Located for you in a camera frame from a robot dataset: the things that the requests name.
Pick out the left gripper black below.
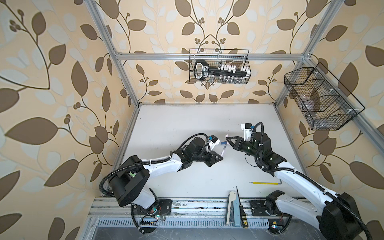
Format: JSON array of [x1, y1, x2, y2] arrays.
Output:
[[191, 148, 225, 167]]

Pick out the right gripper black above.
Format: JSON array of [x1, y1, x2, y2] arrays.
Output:
[[226, 136, 261, 160]]

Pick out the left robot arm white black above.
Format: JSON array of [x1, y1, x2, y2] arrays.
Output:
[[99, 133, 223, 234]]

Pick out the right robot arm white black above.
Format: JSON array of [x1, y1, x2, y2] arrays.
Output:
[[226, 122, 373, 240]]

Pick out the blue pen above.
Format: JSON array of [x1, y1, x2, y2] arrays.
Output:
[[221, 142, 228, 157]]

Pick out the beige blue utility tool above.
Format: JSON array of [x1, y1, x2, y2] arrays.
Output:
[[225, 191, 242, 227]]

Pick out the black screwdriver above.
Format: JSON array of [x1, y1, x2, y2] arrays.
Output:
[[236, 188, 249, 229]]

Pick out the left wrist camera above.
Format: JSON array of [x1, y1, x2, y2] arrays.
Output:
[[208, 135, 221, 151]]

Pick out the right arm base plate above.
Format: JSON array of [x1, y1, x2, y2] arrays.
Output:
[[250, 200, 282, 217]]

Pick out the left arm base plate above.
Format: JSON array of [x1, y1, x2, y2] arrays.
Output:
[[133, 199, 173, 216]]

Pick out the back wire basket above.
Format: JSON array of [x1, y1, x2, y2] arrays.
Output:
[[189, 48, 252, 85]]

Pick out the wire basket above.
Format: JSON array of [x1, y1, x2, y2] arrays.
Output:
[[189, 48, 252, 85], [284, 63, 366, 131]]

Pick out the black socket set rail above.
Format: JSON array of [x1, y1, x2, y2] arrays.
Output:
[[192, 60, 251, 80]]

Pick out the right wire basket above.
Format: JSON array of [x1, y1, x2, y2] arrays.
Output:
[[284, 63, 366, 131]]

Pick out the aluminium front rail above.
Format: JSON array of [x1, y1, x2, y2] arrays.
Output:
[[86, 197, 319, 229]]

